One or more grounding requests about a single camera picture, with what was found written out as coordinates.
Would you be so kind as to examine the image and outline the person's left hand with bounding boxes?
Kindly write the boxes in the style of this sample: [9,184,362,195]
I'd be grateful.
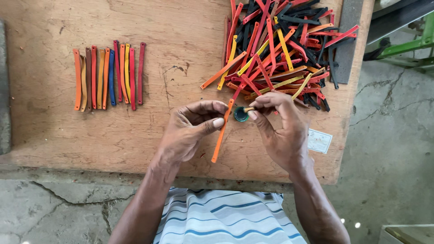
[153,100,230,173]

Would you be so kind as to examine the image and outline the person's right hand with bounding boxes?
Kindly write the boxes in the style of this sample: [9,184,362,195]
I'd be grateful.
[248,91,314,174]

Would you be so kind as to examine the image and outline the orange leather strap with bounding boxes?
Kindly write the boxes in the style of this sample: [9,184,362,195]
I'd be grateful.
[211,99,235,163]

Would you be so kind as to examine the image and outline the white paper label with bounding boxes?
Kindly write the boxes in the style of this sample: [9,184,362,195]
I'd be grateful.
[307,128,333,154]

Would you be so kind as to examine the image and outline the green round glue cap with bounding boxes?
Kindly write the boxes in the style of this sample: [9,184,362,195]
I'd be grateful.
[234,106,249,123]

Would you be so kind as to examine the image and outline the blue striped white shirt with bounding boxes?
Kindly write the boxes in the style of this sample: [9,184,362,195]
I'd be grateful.
[153,187,308,244]

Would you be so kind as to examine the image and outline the grey flat slab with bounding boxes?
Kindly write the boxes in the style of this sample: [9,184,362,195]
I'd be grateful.
[330,0,365,85]

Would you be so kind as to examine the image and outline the white box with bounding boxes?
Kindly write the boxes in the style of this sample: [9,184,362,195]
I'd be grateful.
[379,223,434,244]

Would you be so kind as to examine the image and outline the dark metal beam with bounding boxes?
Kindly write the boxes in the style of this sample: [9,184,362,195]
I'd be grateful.
[366,0,434,45]

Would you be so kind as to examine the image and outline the grey stone block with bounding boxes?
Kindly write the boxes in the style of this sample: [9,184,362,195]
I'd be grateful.
[0,20,13,155]

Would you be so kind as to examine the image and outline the pile of mixed coloured straps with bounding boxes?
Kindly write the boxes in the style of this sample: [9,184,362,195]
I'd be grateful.
[200,0,360,113]

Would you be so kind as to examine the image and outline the row of coloured straps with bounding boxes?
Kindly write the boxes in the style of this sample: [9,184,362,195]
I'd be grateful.
[73,40,147,113]

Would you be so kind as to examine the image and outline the green metal frame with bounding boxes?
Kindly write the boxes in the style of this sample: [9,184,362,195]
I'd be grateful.
[363,13,434,74]

